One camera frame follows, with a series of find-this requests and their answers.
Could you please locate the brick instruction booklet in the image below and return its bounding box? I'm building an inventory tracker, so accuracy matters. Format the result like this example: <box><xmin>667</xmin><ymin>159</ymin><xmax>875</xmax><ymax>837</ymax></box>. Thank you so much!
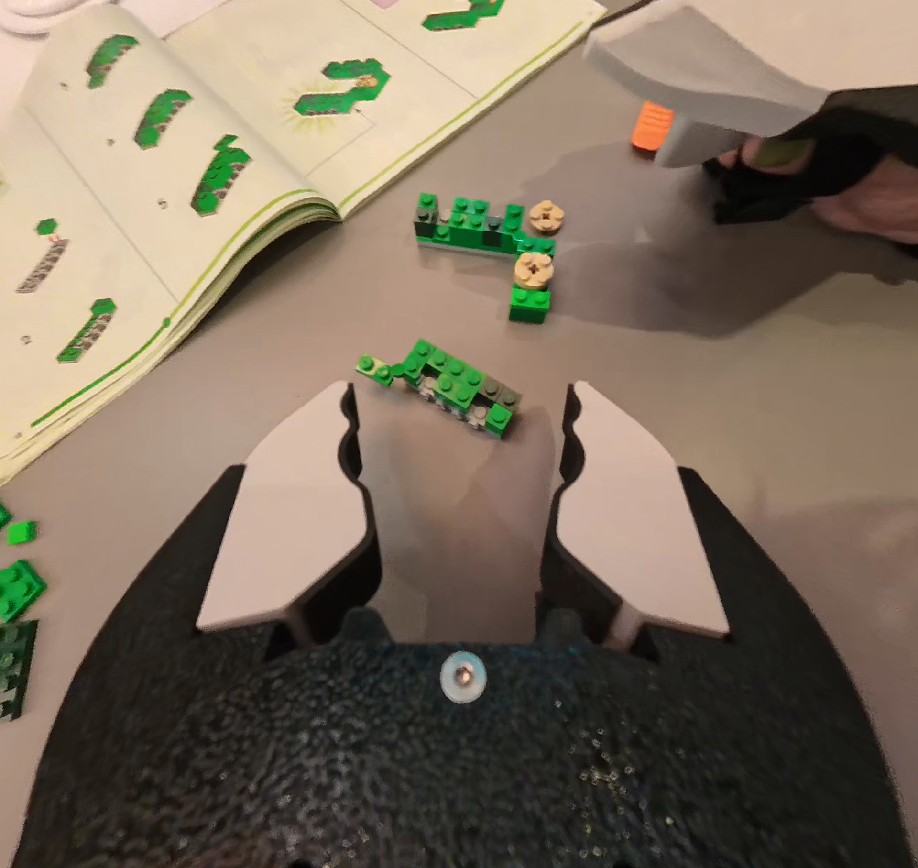
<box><xmin>0</xmin><ymin>0</ymin><xmax>608</xmax><ymax>483</ymax></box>

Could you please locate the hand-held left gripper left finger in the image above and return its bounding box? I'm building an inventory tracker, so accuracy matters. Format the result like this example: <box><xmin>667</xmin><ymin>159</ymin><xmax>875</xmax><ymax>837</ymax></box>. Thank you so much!
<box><xmin>195</xmin><ymin>380</ymin><xmax>383</xmax><ymax>645</ymax></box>

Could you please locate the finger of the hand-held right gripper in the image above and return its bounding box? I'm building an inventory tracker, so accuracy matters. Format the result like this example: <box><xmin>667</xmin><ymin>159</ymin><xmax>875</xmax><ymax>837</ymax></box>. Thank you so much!
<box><xmin>582</xmin><ymin>3</ymin><xmax>836</xmax><ymax>169</ymax></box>

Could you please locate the green brick assembly with tan round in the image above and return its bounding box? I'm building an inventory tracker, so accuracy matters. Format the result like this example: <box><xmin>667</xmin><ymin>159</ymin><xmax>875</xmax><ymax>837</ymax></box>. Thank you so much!
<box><xmin>415</xmin><ymin>192</ymin><xmax>559</xmax><ymax>324</ymax></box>

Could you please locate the orange brick separator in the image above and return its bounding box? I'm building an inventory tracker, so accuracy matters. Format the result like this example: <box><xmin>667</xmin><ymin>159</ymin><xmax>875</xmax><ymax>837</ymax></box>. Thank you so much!
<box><xmin>630</xmin><ymin>100</ymin><xmax>677</xmax><ymax>156</ymax></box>

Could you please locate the pile of green bricks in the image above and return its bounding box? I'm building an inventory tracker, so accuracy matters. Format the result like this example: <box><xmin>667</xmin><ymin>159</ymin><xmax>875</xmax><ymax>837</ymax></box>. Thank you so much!
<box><xmin>0</xmin><ymin>498</ymin><xmax>49</xmax><ymax>723</ymax></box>

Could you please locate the person's right hand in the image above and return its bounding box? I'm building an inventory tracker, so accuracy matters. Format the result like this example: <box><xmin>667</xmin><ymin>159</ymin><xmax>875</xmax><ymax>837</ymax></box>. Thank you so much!
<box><xmin>739</xmin><ymin>138</ymin><xmax>918</xmax><ymax>255</ymax></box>

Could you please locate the grey desk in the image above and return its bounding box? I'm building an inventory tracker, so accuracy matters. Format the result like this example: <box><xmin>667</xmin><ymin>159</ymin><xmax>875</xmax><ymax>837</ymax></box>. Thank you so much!
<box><xmin>0</xmin><ymin>0</ymin><xmax>918</xmax><ymax>868</ymax></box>

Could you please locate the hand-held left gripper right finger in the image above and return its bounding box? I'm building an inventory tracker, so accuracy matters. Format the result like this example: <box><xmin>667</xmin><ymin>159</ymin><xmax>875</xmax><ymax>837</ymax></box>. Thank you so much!
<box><xmin>541</xmin><ymin>380</ymin><xmax>732</xmax><ymax>652</ymax></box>

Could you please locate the green brick arc assembly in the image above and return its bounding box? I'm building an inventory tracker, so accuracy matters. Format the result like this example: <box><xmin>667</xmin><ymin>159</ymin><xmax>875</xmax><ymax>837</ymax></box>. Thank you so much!
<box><xmin>355</xmin><ymin>339</ymin><xmax>522</xmax><ymax>440</ymax></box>

